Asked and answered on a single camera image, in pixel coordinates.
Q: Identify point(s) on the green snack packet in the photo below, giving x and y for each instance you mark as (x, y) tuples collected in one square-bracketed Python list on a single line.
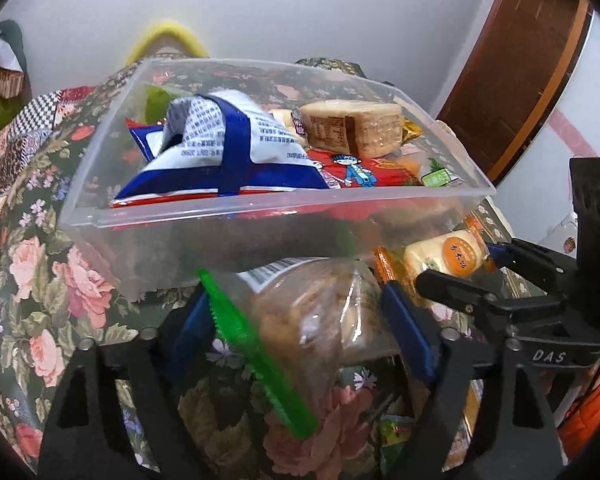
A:
[(155, 102)]

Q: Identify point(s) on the wooden door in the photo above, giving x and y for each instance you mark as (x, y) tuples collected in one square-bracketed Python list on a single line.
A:
[(520, 60)]

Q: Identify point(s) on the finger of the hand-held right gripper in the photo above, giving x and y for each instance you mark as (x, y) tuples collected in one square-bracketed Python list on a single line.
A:
[(535, 265), (455, 290)]

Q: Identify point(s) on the green label bread packet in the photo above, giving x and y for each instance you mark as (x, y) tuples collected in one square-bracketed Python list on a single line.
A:
[(437, 176)]

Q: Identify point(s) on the green edged bun packet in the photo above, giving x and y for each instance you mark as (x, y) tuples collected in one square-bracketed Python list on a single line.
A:
[(305, 310)]

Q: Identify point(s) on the small colourful candy packet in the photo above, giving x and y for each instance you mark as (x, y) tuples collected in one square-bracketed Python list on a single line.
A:
[(395, 432)]

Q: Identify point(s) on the long bread packet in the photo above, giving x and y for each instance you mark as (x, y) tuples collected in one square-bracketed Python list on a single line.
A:
[(282, 119)]

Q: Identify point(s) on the red snack bag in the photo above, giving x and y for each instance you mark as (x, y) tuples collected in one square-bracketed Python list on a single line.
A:
[(380, 165)]

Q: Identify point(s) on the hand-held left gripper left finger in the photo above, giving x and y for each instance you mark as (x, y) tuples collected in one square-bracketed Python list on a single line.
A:
[(190, 325)]

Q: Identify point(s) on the yellow snack packet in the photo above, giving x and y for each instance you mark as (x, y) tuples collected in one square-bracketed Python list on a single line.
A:
[(411, 132)]

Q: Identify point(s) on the sliced cake packet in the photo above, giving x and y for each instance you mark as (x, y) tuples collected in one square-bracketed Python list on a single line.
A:
[(350, 125)]

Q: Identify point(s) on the rice cracker packet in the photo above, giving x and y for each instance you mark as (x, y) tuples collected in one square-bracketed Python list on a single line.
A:
[(455, 255)]

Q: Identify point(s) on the patchwork quilt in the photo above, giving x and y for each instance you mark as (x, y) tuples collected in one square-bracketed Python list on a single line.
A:
[(30, 120)]

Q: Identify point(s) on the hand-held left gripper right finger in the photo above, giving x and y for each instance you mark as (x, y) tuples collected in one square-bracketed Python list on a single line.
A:
[(405, 330)]

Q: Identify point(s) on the blue white snack bag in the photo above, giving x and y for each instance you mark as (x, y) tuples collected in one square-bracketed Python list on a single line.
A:
[(260, 145)]

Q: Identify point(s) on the clear plastic container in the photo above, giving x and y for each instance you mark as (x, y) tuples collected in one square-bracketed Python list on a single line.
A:
[(180, 240)]

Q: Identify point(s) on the person's right forearm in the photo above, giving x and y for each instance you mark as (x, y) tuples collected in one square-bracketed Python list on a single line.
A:
[(590, 410)]

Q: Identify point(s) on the yellow foam tube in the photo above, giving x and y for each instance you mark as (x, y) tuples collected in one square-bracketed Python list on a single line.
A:
[(170, 35)]

